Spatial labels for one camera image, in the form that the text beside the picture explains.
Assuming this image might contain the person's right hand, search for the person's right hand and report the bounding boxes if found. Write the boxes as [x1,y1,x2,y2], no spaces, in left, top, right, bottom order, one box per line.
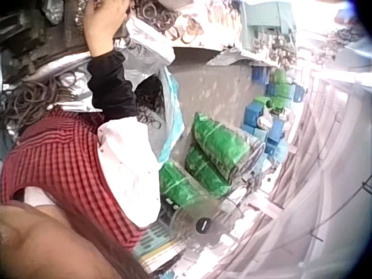
[82,0,131,58]

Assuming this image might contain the light blue plastic bag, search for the light blue plastic bag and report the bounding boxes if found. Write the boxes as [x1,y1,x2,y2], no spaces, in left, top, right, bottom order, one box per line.
[158,67,185,164]

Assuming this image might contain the pale green slotted crate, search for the pale green slotted crate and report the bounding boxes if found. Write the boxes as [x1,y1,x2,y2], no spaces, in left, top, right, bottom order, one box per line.
[133,216,187,274]

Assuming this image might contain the pale green shelf rack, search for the pale green shelf rack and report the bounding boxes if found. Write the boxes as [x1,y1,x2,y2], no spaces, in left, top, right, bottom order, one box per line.
[239,0,298,67]

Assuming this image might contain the heap of brown rubber rings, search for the heap of brown rubber rings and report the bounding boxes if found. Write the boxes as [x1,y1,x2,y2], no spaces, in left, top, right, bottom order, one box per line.
[132,0,206,45]

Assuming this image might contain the electric fan with black hub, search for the electric fan with black hub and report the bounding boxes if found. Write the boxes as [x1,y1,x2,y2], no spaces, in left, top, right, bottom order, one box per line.
[169,195,245,248]

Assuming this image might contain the bunch of black rubber rings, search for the bunch of black rubber rings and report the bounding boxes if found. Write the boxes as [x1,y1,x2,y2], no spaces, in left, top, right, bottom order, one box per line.
[134,76,165,130]

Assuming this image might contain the green woven sack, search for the green woven sack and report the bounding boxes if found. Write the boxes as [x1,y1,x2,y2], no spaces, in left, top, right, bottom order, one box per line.
[185,144,233,199]
[159,160,201,208]
[194,112,266,181]

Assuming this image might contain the stack of blue green boxes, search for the stack of blue green boxes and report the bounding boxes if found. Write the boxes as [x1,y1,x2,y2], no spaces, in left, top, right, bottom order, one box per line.
[241,66,305,160]

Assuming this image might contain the heap of black rubber rings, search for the heap of black rubber rings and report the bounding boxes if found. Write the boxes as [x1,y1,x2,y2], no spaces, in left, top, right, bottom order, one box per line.
[0,74,77,137]

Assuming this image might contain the clear plastic bag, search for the clear plastic bag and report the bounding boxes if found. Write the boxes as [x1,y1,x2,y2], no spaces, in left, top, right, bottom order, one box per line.
[115,14,176,88]

